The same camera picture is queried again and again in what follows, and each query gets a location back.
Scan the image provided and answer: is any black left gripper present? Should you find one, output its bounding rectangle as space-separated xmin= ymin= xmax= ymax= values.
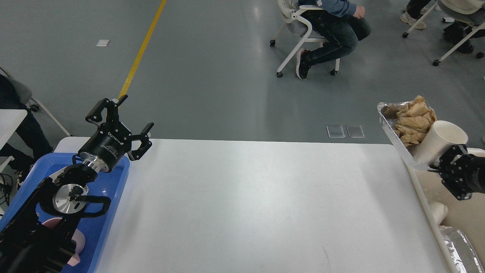
xmin=78 ymin=94 xmax=154 ymax=173

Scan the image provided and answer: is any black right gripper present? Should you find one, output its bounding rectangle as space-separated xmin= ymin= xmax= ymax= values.
xmin=428 ymin=144 xmax=485 ymax=201

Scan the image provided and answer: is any cream paper cup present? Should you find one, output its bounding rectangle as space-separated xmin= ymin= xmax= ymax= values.
xmin=412 ymin=120 xmax=468 ymax=165

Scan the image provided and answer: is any brown paper ball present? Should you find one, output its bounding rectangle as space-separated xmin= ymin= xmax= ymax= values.
xmin=393 ymin=95 xmax=438 ymax=148

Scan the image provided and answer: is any aluminium foil tray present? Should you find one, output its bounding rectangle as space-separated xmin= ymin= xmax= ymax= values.
xmin=377 ymin=101 xmax=442 ymax=171

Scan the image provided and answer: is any pink plastic mug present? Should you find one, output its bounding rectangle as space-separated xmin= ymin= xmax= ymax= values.
xmin=42 ymin=217 xmax=86 ymax=267

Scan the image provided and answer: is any stainless steel rectangular tin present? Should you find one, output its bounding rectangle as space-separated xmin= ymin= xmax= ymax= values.
xmin=49 ymin=166 xmax=71 ymax=183

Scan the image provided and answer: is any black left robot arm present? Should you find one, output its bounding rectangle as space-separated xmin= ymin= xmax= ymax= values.
xmin=1 ymin=95 xmax=153 ymax=273

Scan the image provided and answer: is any beige plastic bin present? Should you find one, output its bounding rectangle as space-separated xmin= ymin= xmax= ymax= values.
xmin=399 ymin=147 xmax=485 ymax=263

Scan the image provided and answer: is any white cup in bin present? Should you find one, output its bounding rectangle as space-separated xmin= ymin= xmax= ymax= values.
xmin=429 ymin=202 xmax=449 ymax=225

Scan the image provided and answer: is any blue plastic tray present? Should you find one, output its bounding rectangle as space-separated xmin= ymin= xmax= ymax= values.
xmin=0 ymin=153 xmax=130 ymax=273

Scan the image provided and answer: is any grey chair at left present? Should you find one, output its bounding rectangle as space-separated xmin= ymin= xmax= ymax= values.
xmin=0 ymin=67 xmax=74 ymax=137

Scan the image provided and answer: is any white side table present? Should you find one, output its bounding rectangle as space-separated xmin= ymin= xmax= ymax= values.
xmin=0 ymin=109 xmax=27 ymax=148

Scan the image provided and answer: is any floor outlet cover right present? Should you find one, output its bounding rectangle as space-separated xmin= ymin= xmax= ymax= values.
xmin=345 ymin=125 xmax=365 ymax=138

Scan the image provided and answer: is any floor outlet cover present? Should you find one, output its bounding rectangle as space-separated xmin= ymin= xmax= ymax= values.
xmin=345 ymin=125 xmax=365 ymax=138
xmin=326 ymin=125 xmax=345 ymax=138

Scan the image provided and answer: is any floor outlet cover left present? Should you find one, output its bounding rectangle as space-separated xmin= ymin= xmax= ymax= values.
xmin=326 ymin=125 xmax=345 ymax=138

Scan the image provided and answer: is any white chair right background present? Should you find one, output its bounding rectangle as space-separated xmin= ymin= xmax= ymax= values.
xmin=402 ymin=0 xmax=485 ymax=67

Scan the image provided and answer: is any seated person right background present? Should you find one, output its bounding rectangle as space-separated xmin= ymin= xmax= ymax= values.
xmin=400 ymin=0 xmax=430 ymax=26

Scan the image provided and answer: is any person in beige sweater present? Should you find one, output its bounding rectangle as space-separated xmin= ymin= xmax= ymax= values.
xmin=296 ymin=0 xmax=371 ymax=80

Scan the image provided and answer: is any white office chair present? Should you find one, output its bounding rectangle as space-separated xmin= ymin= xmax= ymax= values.
xmin=269 ymin=0 xmax=328 ymax=78

